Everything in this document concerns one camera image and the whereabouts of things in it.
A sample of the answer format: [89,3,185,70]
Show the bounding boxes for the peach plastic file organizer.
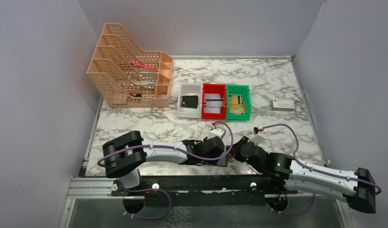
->
[87,23,173,108]

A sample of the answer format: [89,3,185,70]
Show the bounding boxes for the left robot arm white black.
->
[97,128,227,190]

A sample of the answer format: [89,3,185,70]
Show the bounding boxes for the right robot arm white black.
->
[229,137,376,214]

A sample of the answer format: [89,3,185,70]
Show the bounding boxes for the pink item in organizer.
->
[130,60,156,71]

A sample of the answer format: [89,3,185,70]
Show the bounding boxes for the white plastic bin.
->
[177,83,203,119]

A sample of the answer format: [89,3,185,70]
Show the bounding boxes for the small white card box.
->
[271,98,295,111]

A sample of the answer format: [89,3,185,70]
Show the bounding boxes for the green plastic bin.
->
[226,84,252,121]

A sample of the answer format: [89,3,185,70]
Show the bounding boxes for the brown leather card holder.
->
[216,149,234,167]

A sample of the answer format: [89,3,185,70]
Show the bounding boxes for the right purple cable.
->
[253,123,382,196]

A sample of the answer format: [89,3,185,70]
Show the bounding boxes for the black card in white bin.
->
[180,95,199,109]

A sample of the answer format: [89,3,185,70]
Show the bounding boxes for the gold cards in green bin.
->
[228,95,246,115]

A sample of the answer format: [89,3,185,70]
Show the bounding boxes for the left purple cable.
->
[97,122,235,168]

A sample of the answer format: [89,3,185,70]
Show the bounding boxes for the purple cable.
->
[253,123,382,196]
[97,122,235,168]

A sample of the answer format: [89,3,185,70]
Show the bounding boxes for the red plastic bin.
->
[201,84,227,120]

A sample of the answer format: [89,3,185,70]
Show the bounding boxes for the white cards in red bin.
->
[204,94,224,114]

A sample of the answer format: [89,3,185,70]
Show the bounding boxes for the black mounting rail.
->
[111,174,297,207]

